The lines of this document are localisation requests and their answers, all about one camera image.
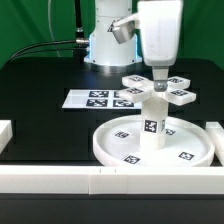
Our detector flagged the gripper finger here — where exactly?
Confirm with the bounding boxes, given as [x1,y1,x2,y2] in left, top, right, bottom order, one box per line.
[152,67,169,92]

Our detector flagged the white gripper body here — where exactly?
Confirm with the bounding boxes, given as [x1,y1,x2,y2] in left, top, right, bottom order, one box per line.
[137,0,183,67]

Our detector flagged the white cross-shaped table base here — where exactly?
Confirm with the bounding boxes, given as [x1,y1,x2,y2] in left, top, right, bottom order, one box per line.
[118,75,196,106]

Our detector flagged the white round table top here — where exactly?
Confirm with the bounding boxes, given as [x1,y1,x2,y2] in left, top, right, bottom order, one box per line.
[93,115,215,167]

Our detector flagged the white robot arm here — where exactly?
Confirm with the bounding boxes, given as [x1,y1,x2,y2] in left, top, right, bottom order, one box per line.
[85,0,183,92]

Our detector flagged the white right fence block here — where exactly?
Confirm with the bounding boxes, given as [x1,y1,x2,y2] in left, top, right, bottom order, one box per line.
[206,122,224,167]

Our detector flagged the white fence block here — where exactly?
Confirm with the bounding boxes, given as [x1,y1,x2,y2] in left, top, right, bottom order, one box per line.
[206,122,224,167]
[0,120,13,154]

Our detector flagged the black vertical pole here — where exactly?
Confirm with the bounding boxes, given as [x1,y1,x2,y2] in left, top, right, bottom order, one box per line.
[74,0,84,38]

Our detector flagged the white marker sheet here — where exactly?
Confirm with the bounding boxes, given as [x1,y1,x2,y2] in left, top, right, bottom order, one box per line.
[63,90,141,109]

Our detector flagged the white left fence block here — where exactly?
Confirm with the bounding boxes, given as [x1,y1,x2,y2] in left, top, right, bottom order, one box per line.
[0,120,13,154]

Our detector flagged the black cable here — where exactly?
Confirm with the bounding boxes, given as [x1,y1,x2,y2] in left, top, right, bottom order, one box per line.
[6,38,90,64]

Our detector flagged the thin white cable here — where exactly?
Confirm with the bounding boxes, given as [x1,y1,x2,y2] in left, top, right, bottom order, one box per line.
[47,0,62,58]

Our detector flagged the white front fence rail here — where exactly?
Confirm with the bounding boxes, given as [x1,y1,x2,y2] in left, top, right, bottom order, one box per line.
[0,165,224,195]

